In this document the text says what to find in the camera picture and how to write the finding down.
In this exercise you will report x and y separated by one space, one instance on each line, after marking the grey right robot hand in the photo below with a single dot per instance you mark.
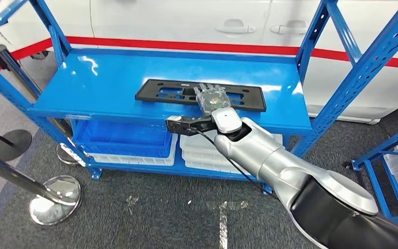
214 103

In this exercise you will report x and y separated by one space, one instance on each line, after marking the black plastic plate part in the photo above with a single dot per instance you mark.
144 92

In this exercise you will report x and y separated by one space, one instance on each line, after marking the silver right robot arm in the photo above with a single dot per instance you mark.
288 165

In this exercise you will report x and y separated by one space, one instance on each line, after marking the large blue metal shelf rack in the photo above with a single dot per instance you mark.
116 79

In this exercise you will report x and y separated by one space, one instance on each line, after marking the small blue metal shelf rack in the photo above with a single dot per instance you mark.
377 153

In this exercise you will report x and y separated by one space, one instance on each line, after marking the large blue plastic bin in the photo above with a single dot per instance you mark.
116 137

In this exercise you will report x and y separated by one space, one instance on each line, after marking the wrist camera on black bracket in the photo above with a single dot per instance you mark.
178 125

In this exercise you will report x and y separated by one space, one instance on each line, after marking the black stanchion post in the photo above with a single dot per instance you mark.
13 146

